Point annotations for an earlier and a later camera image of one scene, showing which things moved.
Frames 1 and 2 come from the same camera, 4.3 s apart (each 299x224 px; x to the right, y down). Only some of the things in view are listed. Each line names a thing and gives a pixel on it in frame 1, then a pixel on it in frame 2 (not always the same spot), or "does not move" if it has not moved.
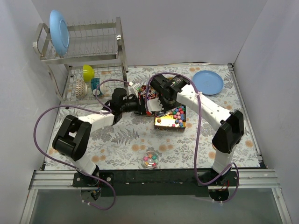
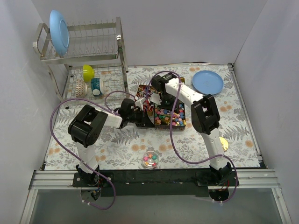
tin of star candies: x=174 y=120 does not move
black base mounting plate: x=155 y=182 does not move
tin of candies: x=145 y=92 does not move
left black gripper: x=142 y=106 → x=145 y=117
